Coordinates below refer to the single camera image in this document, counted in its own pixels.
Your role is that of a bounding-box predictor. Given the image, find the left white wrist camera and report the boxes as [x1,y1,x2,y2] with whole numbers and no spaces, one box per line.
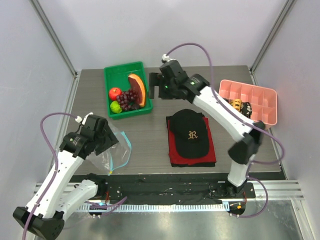
[75,112,93,125]

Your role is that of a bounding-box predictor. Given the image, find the pink divided organizer box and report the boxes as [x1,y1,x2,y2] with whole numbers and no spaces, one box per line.
[218,79,278,129]

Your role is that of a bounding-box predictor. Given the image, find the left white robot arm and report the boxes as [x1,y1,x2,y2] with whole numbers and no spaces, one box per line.
[13,112,119,240]

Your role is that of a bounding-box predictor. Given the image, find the black embroidered cap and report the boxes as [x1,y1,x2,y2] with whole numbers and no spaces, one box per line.
[169,109,210,159]

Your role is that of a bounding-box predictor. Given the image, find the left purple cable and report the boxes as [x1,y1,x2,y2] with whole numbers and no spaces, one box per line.
[21,112,83,240]

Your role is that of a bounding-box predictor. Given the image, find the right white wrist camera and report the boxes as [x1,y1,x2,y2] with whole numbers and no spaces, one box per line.
[161,54,176,64]

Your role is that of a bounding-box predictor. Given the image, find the red toy apple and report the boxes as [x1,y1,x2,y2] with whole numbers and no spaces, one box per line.
[108,87,122,101]

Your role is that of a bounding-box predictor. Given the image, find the red and black folded cloth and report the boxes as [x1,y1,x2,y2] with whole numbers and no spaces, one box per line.
[166,113,217,167]

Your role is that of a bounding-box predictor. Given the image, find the left aluminium frame post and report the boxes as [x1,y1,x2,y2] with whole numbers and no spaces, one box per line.
[29,0,77,78]

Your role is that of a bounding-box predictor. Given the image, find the aluminium frame post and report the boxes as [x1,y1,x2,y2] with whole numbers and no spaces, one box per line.
[249,0,297,74]
[29,0,77,78]

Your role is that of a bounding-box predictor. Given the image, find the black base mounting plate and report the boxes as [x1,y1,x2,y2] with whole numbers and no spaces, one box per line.
[94,173,256,206]

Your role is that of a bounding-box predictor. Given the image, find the clear zip top bag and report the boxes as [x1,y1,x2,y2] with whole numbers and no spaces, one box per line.
[87,124,132,176]

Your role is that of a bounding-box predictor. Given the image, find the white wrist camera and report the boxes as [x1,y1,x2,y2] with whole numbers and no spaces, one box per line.
[161,54,176,64]
[75,112,93,125]

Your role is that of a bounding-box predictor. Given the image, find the green plastic tray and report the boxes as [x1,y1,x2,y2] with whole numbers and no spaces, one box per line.
[103,61,153,120]

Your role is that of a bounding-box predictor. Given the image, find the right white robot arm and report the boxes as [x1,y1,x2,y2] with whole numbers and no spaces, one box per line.
[148,59,265,198]

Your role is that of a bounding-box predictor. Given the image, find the white slotted cable duct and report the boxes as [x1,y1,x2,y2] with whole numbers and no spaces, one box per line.
[76,201,230,213]

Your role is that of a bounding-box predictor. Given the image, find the yellow tiger rolled sock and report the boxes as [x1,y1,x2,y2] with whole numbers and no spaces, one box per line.
[229,99,243,112]

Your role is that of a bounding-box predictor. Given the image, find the orange papaya slice toy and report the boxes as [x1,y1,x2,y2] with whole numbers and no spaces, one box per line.
[128,73,147,107]

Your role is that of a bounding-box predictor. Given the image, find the green toy fruit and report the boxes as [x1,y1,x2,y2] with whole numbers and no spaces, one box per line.
[110,100,123,114]

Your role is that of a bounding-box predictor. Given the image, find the purple toy grapes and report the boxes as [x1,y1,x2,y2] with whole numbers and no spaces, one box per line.
[116,89,141,112]

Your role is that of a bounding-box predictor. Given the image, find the black floral rolled sock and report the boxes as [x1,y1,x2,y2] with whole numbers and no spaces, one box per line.
[240,102,253,119]

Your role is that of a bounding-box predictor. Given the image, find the right aluminium frame post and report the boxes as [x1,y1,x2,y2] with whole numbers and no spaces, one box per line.
[249,0,297,74]

